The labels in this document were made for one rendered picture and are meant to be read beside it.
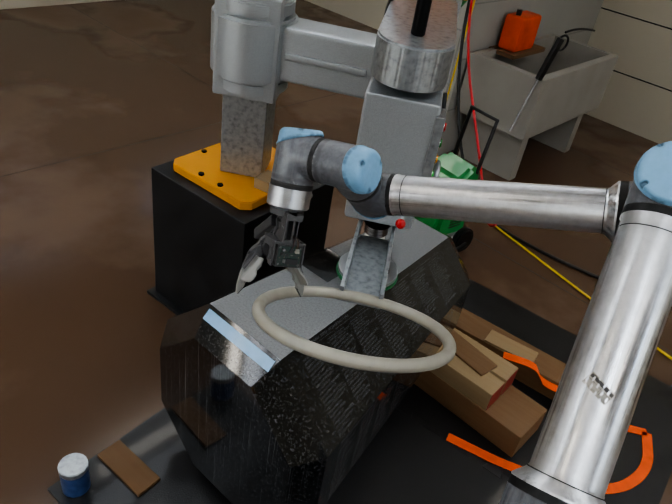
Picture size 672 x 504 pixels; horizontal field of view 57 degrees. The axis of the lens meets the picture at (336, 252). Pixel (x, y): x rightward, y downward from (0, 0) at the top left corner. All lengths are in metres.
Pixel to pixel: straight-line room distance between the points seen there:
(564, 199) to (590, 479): 0.50
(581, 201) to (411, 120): 0.72
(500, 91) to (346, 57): 2.46
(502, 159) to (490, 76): 0.66
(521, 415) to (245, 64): 1.86
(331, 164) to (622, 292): 0.56
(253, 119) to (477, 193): 1.59
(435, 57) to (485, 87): 3.15
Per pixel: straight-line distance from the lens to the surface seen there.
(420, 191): 1.27
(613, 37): 6.83
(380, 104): 1.80
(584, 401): 0.99
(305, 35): 2.51
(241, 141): 2.75
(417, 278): 2.36
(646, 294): 1.02
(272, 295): 1.55
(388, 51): 1.74
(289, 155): 1.25
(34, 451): 2.76
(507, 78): 4.77
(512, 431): 2.81
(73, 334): 3.18
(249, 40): 2.50
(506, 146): 5.02
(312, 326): 1.99
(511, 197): 1.24
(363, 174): 1.19
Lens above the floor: 2.15
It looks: 35 degrees down
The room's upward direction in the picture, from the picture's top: 10 degrees clockwise
